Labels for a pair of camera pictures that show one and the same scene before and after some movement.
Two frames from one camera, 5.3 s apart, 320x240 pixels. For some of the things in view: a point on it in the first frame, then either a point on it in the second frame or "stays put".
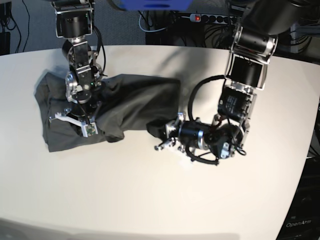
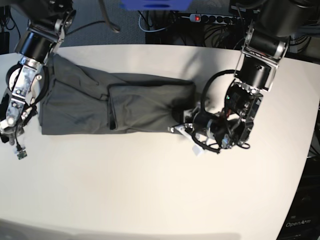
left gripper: x=172 y=129 → x=203 y=130
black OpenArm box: x=302 y=221 stays put
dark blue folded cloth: x=156 y=5 stays put
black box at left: x=5 y=43 stays put
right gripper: x=83 y=115 → x=10 y=128
